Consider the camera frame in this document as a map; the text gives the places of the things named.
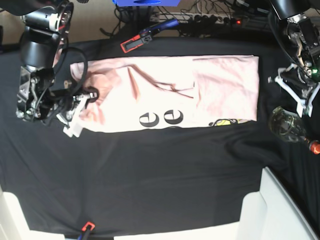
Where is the red and blue clamp tool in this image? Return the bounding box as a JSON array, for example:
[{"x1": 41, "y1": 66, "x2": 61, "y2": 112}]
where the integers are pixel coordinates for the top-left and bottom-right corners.
[{"x1": 120, "y1": 18, "x2": 179, "y2": 53}]

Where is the pink T-shirt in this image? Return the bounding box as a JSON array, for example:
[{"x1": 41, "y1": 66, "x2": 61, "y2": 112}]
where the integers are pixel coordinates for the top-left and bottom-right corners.
[{"x1": 79, "y1": 55, "x2": 260, "y2": 133}]

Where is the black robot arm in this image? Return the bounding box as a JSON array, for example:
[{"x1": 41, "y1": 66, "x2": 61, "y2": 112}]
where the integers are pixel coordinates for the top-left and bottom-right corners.
[{"x1": 0, "y1": 0, "x2": 99, "y2": 127}]

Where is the blue plastic mount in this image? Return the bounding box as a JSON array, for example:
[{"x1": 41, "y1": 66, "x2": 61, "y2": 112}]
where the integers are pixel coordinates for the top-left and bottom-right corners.
[{"x1": 112, "y1": 0, "x2": 180, "y2": 7}]

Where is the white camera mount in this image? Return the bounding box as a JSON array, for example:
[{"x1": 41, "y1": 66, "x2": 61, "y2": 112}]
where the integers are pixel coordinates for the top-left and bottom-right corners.
[
  {"x1": 56, "y1": 91, "x2": 99, "y2": 138},
  {"x1": 267, "y1": 63, "x2": 320, "y2": 118}
]

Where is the red clamp at table front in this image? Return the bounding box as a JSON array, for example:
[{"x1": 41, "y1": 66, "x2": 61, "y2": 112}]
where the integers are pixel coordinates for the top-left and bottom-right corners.
[{"x1": 77, "y1": 221, "x2": 96, "y2": 240}]

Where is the clear glass bottle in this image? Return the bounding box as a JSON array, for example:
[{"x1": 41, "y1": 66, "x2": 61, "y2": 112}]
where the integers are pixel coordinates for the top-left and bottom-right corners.
[{"x1": 268, "y1": 106, "x2": 320, "y2": 155}]

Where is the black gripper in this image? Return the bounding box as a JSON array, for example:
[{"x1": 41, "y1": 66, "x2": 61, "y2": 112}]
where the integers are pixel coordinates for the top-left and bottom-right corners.
[
  {"x1": 280, "y1": 68, "x2": 318, "y2": 98},
  {"x1": 44, "y1": 86, "x2": 99, "y2": 125}
]

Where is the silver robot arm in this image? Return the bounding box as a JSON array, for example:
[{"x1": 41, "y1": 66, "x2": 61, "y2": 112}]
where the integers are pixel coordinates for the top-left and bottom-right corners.
[{"x1": 268, "y1": 0, "x2": 320, "y2": 99}]

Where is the black table cloth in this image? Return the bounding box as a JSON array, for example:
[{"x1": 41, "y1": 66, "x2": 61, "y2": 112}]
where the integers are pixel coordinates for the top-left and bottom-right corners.
[{"x1": 0, "y1": 37, "x2": 320, "y2": 238}]

